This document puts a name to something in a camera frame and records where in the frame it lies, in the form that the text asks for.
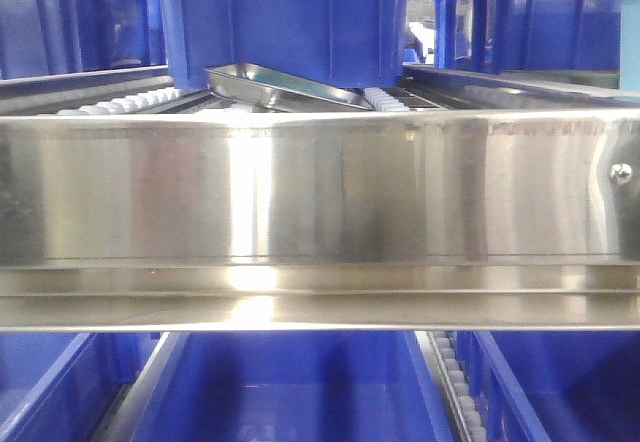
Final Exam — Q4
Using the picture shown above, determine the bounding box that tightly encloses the light blue plastic bin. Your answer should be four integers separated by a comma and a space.
619, 0, 640, 92

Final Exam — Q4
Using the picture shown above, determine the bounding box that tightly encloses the white roller track upper middle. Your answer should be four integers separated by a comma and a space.
363, 87, 410, 112

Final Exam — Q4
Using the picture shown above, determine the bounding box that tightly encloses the white roller track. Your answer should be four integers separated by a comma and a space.
363, 87, 410, 112
56, 87, 187, 116

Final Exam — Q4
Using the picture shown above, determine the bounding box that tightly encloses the dark blue crate upper middle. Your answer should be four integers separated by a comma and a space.
161, 0, 406, 89

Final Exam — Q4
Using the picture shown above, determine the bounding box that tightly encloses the dark blue crate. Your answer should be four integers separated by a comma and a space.
454, 331, 639, 441
1, 0, 166, 79
131, 331, 453, 441
161, 0, 406, 89
1, 332, 160, 441
433, 0, 621, 74

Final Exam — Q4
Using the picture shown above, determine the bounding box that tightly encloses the dark blue crate lower middle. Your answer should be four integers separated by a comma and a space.
131, 331, 453, 441

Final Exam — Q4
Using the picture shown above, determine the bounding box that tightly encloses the stainless steel tray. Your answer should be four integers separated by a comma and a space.
205, 62, 374, 113

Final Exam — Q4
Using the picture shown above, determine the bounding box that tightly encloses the white roller track upper left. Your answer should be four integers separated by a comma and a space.
56, 87, 187, 116

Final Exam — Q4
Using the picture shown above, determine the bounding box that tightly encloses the dark blue crate upper right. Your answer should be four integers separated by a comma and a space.
433, 0, 621, 74

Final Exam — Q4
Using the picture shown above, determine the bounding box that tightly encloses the roller track lower right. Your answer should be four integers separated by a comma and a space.
425, 331, 488, 442

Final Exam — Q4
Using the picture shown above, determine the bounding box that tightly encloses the dark blue crate lower right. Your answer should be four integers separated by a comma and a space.
454, 331, 639, 441

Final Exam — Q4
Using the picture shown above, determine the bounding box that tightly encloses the dark blue crate upper left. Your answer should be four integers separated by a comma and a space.
1, 0, 166, 79

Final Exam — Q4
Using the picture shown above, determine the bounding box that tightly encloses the dark blue crate lower left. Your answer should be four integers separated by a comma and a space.
1, 332, 160, 441

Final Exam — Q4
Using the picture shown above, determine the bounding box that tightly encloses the stainless steel shelf front rail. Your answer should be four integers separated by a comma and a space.
1, 109, 639, 331

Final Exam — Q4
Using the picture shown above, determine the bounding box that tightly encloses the silver rail screw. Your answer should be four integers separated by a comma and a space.
609, 163, 634, 186

